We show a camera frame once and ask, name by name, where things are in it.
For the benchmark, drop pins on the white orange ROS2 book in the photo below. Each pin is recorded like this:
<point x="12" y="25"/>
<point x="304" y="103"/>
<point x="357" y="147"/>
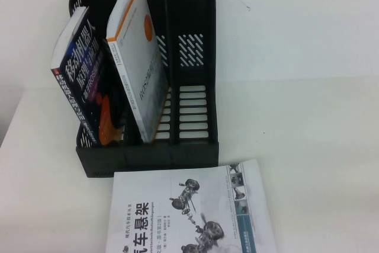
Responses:
<point x="139" y="66"/>

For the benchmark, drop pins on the black plastic book stand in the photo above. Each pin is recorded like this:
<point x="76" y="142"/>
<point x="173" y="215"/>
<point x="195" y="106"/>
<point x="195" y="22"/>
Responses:
<point x="192" y="13"/>

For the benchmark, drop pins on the white car suspension book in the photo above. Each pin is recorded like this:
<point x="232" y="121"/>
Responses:
<point x="177" y="214"/>

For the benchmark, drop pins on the dark mobile robot book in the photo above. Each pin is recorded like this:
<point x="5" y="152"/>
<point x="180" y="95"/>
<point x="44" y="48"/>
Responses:
<point x="86" y="81"/>

